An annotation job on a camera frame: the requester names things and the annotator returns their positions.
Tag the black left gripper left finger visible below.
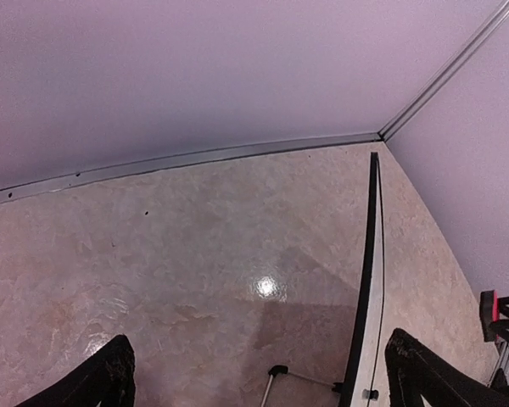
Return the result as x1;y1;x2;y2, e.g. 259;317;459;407
21;334;136;406

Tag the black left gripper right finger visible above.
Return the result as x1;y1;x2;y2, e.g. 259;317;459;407
384;328;509;406

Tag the red black whiteboard eraser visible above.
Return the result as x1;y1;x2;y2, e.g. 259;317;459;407
479;290;499;343

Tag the white whiteboard black frame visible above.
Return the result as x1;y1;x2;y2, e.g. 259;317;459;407
338;153;385;407

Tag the black wire easel stand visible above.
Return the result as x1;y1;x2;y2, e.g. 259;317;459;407
260;365;344;407

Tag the aluminium right corner post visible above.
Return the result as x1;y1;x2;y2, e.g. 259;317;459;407
378;0;509;142

